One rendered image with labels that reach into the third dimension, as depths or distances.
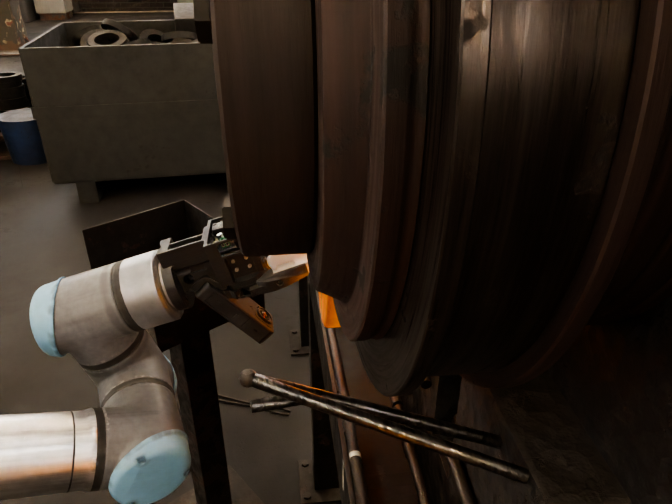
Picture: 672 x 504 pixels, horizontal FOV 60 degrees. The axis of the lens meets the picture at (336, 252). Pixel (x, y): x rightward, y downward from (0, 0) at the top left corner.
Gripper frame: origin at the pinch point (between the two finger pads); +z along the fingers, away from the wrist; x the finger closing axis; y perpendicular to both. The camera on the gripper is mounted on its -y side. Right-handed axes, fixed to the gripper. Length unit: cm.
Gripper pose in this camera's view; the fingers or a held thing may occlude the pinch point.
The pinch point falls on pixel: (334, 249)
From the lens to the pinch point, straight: 71.0
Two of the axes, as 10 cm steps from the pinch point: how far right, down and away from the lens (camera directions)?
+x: -1.1, -4.7, 8.7
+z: 9.6, -2.9, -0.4
